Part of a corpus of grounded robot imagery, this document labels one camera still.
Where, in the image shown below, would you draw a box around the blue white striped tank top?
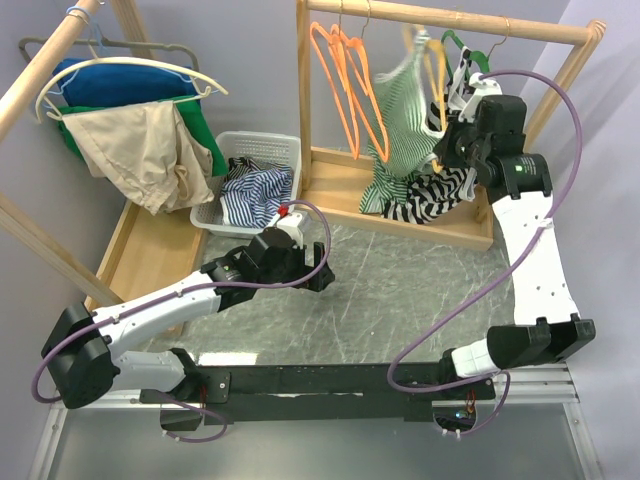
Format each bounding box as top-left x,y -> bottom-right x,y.
220,168 -> 293,229

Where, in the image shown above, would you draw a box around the green white striped tank top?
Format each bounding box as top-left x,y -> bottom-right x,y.
359,29 -> 443,214

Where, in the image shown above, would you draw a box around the yellow hanger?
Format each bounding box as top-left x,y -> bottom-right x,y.
402,24 -> 448,174

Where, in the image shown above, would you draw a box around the orange plastic hanger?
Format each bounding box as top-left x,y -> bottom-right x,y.
309,22 -> 360,160

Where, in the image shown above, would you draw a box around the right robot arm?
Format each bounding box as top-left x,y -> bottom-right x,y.
437,95 -> 596,398

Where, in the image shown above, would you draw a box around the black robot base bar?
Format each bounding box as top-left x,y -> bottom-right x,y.
137,362 -> 499,426

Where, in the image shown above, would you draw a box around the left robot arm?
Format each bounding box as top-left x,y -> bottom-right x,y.
41,227 -> 335,409

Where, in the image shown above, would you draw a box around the green hanger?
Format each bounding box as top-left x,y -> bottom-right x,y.
441,29 -> 490,74

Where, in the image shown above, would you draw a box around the cream white hanger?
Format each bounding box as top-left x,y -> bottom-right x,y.
34,56 -> 229,123

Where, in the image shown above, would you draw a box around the grey hanger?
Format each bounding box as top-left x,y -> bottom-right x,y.
18,33 -> 200,79

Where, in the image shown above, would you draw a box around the black white zebra garment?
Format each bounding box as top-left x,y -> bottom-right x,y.
381,68 -> 477,224

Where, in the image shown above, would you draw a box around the right wooden clothes rack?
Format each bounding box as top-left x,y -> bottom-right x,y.
294,0 -> 608,254

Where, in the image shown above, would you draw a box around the wooden clothes rack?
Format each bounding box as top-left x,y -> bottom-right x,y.
0,0 -> 221,335
294,0 -> 608,254

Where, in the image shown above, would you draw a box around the white perforated plastic basket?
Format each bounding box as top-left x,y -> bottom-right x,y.
190,131 -> 301,238

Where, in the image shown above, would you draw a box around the left wooden clothes rack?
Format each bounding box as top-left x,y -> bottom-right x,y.
0,0 -> 221,335

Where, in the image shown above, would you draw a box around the beige cloth garment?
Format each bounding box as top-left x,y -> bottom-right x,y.
61,101 -> 214,215

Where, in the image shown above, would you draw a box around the green garment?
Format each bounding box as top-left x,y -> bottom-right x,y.
57,97 -> 228,177

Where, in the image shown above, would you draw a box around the blue folded garment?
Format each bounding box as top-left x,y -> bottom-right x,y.
57,63 -> 196,107

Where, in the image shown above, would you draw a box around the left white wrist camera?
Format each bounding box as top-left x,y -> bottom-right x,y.
273,205 -> 310,247

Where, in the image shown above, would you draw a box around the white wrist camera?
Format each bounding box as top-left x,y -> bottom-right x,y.
273,205 -> 310,247
457,72 -> 503,123

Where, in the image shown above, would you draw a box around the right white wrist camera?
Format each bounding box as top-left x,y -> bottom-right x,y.
457,72 -> 503,123

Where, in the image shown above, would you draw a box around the aluminium rail frame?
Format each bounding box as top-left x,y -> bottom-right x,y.
30,365 -> 602,479

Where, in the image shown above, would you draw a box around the light blue wire hanger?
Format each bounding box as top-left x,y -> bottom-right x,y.
56,21 -> 220,107

